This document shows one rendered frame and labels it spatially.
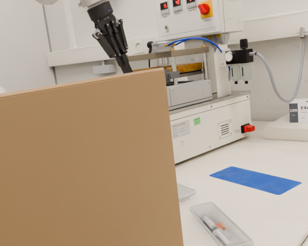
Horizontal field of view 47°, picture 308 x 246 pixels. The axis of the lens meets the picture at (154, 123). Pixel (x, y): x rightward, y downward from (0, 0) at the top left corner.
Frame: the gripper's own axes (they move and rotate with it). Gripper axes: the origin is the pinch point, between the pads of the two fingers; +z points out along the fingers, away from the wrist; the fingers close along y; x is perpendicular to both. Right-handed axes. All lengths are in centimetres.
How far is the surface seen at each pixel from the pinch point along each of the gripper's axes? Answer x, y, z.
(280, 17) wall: 27, -65, 14
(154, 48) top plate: 2.5, -14.2, 0.7
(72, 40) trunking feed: -112, -70, -1
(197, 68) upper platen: 13.4, -18.6, 12.2
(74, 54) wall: -110, -64, 7
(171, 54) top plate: 14.8, -6.4, 1.7
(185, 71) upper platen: 12.5, -13.0, 10.4
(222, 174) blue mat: 31.6, 12.1, 33.1
